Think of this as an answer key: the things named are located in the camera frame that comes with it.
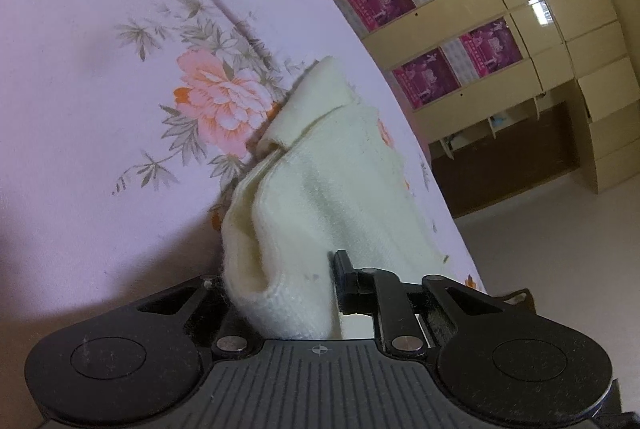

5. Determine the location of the cream knit sweater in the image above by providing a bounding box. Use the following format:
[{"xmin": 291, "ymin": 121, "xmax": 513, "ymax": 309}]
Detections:
[{"xmin": 221, "ymin": 58, "xmax": 448, "ymax": 340}]

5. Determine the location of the open corner shelf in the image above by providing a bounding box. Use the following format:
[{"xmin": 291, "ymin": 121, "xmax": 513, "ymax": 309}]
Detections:
[{"xmin": 428, "ymin": 93, "xmax": 547, "ymax": 159}]

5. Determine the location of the dark wooden door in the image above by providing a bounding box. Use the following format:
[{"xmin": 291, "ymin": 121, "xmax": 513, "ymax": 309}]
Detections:
[{"xmin": 432, "ymin": 103, "xmax": 579, "ymax": 218}]

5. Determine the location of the upper right magenta poster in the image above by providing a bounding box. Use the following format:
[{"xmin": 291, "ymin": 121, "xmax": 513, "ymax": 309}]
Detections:
[{"xmin": 392, "ymin": 48, "xmax": 460, "ymax": 109}]

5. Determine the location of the magenta poster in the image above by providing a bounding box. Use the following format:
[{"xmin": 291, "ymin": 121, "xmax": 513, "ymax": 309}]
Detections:
[
  {"xmin": 459, "ymin": 17, "xmax": 523, "ymax": 78},
  {"xmin": 343, "ymin": 0, "xmax": 416, "ymax": 37},
  {"xmin": 392, "ymin": 48, "xmax": 460, "ymax": 109}
]

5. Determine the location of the lower right magenta poster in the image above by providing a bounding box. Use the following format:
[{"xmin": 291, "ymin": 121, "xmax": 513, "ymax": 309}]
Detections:
[{"xmin": 459, "ymin": 17, "xmax": 523, "ymax": 78}]

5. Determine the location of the upper left magenta poster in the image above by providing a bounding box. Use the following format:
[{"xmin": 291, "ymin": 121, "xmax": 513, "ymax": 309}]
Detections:
[{"xmin": 343, "ymin": 0, "xmax": 416, "ymax": 37}]

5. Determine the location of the lilac floral bedsheet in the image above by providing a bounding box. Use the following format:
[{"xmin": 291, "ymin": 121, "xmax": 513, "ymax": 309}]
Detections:
[{"xmin": 1, "ymin": 0, "xmax": 480, "ymax": 428}]

